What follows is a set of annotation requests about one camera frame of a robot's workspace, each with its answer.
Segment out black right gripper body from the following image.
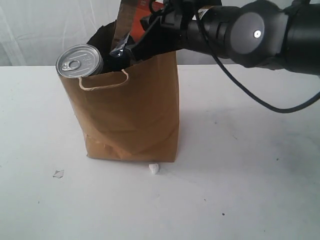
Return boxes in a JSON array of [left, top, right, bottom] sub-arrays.
[[140, 0, 208, 49]]

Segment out brown pouch orange label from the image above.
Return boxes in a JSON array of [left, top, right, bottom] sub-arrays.
[[111, 0, 151, 50]]

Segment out spaghetti package dark blue ends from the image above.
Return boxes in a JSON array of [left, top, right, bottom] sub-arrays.
[[102, 32, 135, 73]]

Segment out brown paper shopping bag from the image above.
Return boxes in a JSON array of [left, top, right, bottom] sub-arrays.
[[60, 52, 180, 163]]

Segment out dark tea can silver lid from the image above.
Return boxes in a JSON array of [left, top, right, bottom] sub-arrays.
[[55, 44, 104, 79]]

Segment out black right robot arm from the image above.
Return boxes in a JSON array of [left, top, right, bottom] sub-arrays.
[[125, 0, 320, 75]]

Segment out small clear plastic scrap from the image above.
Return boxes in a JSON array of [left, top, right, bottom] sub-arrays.
[[52, 169, 65, 179]]

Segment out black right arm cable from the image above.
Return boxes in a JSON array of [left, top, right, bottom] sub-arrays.
[[148, 0, 320, 113]]

